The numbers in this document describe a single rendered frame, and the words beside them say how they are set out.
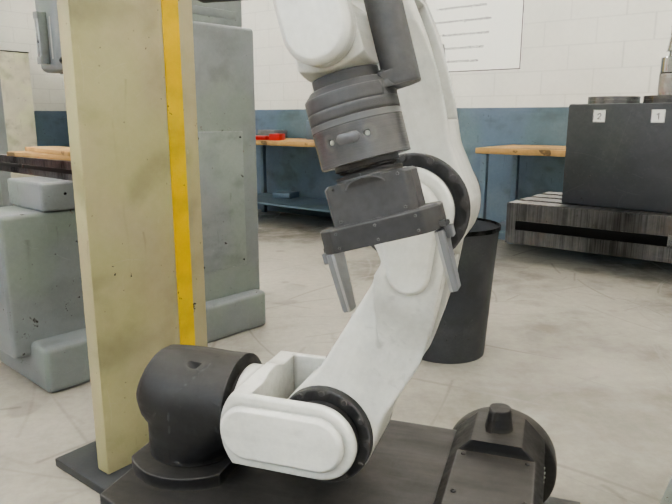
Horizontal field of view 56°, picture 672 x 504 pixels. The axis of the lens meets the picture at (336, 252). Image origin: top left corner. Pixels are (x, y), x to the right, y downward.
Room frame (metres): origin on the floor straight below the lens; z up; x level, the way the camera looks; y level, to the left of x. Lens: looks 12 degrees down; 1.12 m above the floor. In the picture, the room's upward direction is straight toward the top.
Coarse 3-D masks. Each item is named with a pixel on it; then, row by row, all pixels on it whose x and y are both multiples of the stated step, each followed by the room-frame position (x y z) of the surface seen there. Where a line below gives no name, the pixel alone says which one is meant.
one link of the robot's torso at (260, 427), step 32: (288, 352) 0.99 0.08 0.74; (256, 384) 0.86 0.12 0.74; (288, 384) 0.96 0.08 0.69; (224, 416) 0.83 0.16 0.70; (256, 416) 0.81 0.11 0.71; (288, 416) 0.80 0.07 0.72; (320, 416) 0.79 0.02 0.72; (256, 448) 0.81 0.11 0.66; (288, 448) 0.79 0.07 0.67; (320, 448) 0.78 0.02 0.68; (352, 448) 0.77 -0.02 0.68
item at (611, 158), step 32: (608, 96) 1.17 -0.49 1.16; (576, 128) 1.19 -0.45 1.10; (608, 128) 1.15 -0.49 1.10; (640, 128) 1.11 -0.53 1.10; (576, 160) 1.19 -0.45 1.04; (608, 160) 1.14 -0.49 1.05; (640, 160) 1.11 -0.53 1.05; (576, 192) 1.18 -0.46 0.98; (608, 192) 1.14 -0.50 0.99; (640, 192) 1.10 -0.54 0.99
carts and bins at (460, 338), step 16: (480, 224) 3.06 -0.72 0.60; (496, 224) 2.95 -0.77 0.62; (464, 240) 2.69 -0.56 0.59; (480, 240) 2.71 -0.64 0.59; (496, 240) 2.81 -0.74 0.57; (464, 256) 2.70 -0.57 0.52; (480, 256) 2.72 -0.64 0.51; (464, 272) 2.70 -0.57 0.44; (480, 272) 2.73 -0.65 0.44; (464, 288) 2.71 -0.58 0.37; (480, 288) 2.74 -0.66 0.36; (448, 304) 2.71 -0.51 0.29; (464, 304) 2.71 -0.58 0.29; (480, 304) 2.75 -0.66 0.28; (448, 320) 2.72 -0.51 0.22; (464, 320) 2.72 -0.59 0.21; (480, 320) 2.77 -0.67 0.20; (448, 336) 2.72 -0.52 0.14; (464, 336) 2.73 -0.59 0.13; (480, 336) 2.78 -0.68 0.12; (432, 352) 2.74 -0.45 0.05; (448, 352) 2.72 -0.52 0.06; (464, 352) 2.73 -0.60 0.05; (480, 352) 2.80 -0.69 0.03
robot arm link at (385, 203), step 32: (320, 128) 0.58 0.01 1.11; (352, 128) 0.57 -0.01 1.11; (384, 128) 0.57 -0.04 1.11; (320, 160) 0.59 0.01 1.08; (352, 160) 0.56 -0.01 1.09; (384, 160) 0.58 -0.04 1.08; (352, 192) 0.58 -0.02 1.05; (384, 192) 0.57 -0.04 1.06; (416, 192) 0.57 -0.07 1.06; (352, 224) 0.58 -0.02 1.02; (384, 224) 0.57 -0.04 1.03; (416, 224) 0.56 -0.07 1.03
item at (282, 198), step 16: (256, 144) 6.54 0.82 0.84; (272, 144) 6.40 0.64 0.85; (288, 144) 6.26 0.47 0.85; (304, 144) 6.14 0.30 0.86; (512, 144) 5.61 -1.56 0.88; (480, 160) 5.03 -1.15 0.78; (512, 160) 5.55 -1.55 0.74; (480, 176) 5.03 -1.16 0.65; (512, 176) 5.54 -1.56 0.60; (288, 192) 6.96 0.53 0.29; (512, 192) 5.54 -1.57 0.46; (304, 208) 6.21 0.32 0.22; (320, 208) 6.16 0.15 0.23; (480, 208) 5.02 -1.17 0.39
